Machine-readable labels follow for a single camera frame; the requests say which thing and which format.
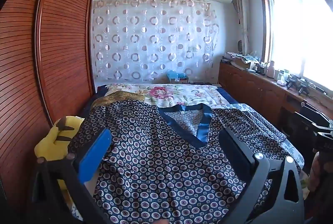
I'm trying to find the person's right hand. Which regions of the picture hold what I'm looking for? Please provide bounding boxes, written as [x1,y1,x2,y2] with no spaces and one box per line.
[309,151,325,192]

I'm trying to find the yellow plush toy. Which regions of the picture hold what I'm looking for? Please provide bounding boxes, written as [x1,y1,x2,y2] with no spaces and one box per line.
[35,116,86,190]

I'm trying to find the white bottle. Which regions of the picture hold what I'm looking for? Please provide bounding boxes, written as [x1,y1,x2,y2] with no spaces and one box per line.
[267,60,276,78]

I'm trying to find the blue floral bed sheet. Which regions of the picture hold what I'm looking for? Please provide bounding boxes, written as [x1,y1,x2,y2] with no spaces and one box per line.
[224,103,305,175]

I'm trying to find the wooden-framed window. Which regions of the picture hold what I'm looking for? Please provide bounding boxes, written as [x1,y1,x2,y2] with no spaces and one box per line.
[260,0,333,99]

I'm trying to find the blue plastic bag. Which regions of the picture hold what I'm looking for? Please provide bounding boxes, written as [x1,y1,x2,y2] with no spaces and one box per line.
[166,69,189,82]

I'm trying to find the black desk devices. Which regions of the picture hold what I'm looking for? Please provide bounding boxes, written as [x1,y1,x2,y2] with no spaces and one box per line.
[286,75,311,96]

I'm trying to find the navy circle-patterned shirt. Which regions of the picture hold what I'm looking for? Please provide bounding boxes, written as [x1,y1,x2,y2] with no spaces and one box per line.
[69,100,289,224]

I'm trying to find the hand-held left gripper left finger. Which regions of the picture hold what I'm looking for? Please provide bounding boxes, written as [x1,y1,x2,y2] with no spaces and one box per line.
[31,128,115,224]

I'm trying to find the wooden sideboard cabinet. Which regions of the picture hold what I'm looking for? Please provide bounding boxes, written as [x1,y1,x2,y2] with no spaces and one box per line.
[219,60,333,133]

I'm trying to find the circle-patterned sheer curtain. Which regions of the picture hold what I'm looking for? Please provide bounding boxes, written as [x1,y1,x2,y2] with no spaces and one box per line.
[91,0,217,82]

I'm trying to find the beige window curtain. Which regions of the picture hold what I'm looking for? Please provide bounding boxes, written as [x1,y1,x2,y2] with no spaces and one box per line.
[234,0,251,55]

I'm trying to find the pile of patterned cloths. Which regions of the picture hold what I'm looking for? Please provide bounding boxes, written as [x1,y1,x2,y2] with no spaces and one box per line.
[224,51,261,64]

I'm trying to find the pink floral quilt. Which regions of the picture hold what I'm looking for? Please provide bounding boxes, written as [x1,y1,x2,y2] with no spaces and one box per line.
[105,83,229,107]

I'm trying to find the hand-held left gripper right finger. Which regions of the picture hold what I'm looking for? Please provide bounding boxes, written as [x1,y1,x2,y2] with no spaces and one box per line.
[219,127,305,224]

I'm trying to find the gold patterned garment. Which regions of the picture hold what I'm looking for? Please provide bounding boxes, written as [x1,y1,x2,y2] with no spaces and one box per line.
[92,91,146,108]

